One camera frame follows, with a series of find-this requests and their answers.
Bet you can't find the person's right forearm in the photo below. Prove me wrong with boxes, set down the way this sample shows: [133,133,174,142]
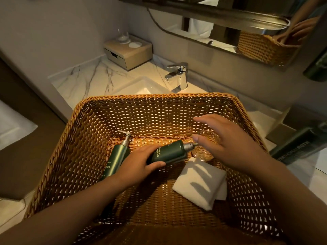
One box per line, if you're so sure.
[252,156,327,245]

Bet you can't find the person's left forearm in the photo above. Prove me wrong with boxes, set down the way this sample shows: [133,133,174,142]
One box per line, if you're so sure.
[0,174,128,245]

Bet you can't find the white folded cloth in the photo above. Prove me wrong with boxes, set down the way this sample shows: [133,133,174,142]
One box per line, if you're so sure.
[172,157,228,211]

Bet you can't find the short green pump bottle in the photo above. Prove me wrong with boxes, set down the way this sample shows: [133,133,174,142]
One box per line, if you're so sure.
[147,139,199,166]

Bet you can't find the large dark green bottle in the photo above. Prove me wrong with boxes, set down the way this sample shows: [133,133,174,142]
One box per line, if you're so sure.
[269,122,327,166]

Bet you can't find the white sink basin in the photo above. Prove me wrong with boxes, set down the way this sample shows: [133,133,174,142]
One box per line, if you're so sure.
[110,76,175,96]

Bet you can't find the clear glass tumbler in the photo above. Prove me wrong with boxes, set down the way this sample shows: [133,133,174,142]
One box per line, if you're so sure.
[117,28,131,45]

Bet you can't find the woven wicker basket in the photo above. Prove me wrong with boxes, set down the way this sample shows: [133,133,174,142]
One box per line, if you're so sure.
[24,92,289,245]

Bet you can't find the metal shelf tray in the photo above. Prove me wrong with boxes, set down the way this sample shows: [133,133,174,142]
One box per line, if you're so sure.
[117,0,291,36]

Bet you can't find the person's left hand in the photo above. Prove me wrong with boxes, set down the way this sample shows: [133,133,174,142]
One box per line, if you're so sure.
[115,144,167,190]

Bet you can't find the wooden drawer box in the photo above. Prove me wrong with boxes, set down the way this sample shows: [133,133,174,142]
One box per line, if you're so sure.
[103,36,153,71]

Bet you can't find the dark green wall bottle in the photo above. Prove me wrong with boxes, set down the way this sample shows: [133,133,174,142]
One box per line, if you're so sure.
[303,47,327,82]

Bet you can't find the clear drinking glass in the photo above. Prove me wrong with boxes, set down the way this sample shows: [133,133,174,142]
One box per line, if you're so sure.
[191,130,221,162]

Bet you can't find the wooden bottle holder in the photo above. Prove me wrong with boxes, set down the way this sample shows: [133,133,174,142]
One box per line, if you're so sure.
[265,104,327,146]

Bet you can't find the person's right hand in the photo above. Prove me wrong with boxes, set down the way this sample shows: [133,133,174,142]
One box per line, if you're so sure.
[192,114,269,175]

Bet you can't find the wall mirror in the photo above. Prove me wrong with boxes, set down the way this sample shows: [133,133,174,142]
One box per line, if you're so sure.
[146,0,327,67]

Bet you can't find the chrome faucet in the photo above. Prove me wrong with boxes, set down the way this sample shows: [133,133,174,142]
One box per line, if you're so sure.
[164,62,189,91]

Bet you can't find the tall green pump bottle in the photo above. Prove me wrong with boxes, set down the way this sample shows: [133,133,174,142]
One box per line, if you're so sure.
[100,130,132,180]

